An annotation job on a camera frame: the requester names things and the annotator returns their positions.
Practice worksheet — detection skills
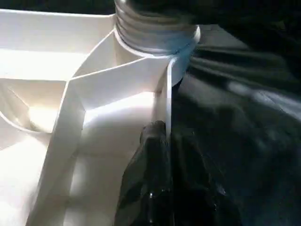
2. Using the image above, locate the white plastic table top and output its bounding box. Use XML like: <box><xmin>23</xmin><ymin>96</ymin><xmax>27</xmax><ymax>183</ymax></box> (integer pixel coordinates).
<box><xmin>0</xmin><ymin>8</ymin><xmax>202</xmax><ymax>226</ymax></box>

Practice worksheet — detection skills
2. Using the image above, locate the black mat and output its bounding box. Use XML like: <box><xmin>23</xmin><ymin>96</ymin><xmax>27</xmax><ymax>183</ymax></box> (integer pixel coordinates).
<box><xmin>170</xmin><ymin>0</ymin><xmax>301</xmax><ymax>226</ymax></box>

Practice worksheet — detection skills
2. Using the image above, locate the white plastic table leg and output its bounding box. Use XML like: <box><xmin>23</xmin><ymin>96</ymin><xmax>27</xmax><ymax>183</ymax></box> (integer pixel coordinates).
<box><xmin>114</xmin><ymin>0</ymin><xmax>202</xmax><ymax>57</ymax></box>

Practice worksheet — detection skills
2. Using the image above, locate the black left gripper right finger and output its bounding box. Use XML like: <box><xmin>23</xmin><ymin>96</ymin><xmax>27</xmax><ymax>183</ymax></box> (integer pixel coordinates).
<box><xmin>170</xmin><ymin>131</ymin><xmax>243</xmax><ymax>226</ymax></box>

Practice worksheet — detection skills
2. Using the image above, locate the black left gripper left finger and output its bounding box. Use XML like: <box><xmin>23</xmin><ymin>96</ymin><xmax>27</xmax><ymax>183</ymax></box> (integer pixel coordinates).
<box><xmin>116</xmin><ymin>120</ymin><xmax>174</xmax><ymax>226</ymax></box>

